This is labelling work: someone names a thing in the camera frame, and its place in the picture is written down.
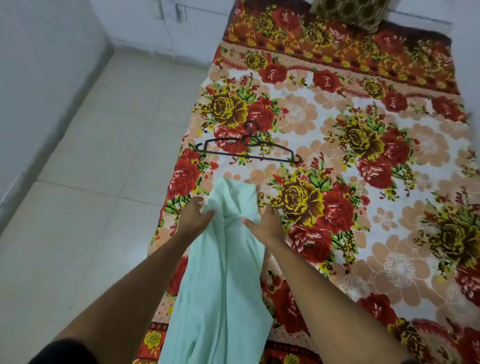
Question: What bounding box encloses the white cabinet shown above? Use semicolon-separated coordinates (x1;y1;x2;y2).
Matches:
89;0;236;67

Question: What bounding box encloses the mint green shirt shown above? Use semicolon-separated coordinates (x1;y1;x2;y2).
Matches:
158;177;274;364

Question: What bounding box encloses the person's right forearm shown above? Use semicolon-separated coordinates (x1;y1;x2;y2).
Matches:
262;239;413;364

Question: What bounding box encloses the person's left forearm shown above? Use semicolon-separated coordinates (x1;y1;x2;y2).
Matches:
54;230;200;364

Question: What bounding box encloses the red floral bedsheet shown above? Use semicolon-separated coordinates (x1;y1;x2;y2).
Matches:
131;0;480;364

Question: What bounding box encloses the black hanger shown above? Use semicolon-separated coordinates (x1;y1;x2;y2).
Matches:
194;120;303;166

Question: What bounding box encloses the brown patterned pillow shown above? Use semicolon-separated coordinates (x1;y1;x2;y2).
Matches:
309;0;392;33

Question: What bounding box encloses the person's left hand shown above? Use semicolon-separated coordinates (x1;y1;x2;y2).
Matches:
175;195;217;243

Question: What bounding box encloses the person's right hand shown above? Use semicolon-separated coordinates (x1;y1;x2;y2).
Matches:
242;185;288;247

